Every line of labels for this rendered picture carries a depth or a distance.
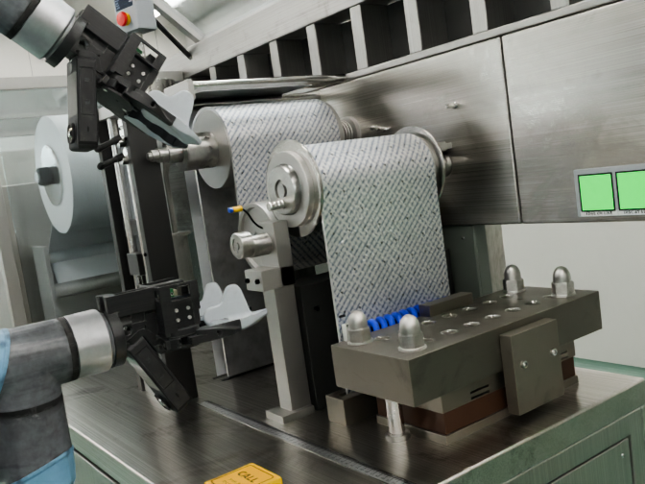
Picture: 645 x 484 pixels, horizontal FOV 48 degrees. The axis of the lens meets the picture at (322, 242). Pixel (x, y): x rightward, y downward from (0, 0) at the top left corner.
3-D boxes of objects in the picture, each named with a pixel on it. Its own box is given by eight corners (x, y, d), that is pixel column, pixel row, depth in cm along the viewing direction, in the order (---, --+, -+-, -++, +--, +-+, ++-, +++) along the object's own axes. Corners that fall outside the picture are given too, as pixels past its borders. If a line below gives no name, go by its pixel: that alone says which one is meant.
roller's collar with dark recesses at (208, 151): (175, 172, 128) (169, 136, 127) (205, 168, 131) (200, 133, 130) (190, 169, 122) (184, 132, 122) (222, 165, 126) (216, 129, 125)
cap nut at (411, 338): (392, 350, 93) (388, 316, 92) (413, 343, 95) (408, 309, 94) (412, 353, 90) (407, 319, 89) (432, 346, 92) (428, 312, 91)
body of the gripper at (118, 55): (172, 60, 93) (91, -3, 87) (140, 114, 90) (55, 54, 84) (149, 71, 99) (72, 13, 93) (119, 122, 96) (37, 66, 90)
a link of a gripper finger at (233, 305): (270, 278, 93) (202, 292, 89) (276, 322, 94) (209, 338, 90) (260, 276, 96) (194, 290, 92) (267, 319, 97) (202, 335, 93)
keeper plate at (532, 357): (508, 413, 98) (498, 334, 97) (553, 391, 104) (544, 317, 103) (522, 417, 96) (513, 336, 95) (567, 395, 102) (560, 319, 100)
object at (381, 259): (338, 339, 106) (321, 216, 104) (449, 303, 120) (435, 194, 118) (340, 340, 106) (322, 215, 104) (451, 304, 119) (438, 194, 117)
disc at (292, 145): (274, 238, 115) (259, 146, 114) (276, 237, 115) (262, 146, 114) (327, 235, 103) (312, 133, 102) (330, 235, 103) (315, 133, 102)
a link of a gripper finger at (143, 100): (179, 114, 91) (118, 74, 88) (174, 124, 91) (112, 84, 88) (169, 122, 96) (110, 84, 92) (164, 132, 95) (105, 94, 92)
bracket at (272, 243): (264, 419, 113) (234, 227, 109) (298, 406, 116) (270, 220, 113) (280, 425, 109) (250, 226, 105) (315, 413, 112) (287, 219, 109)
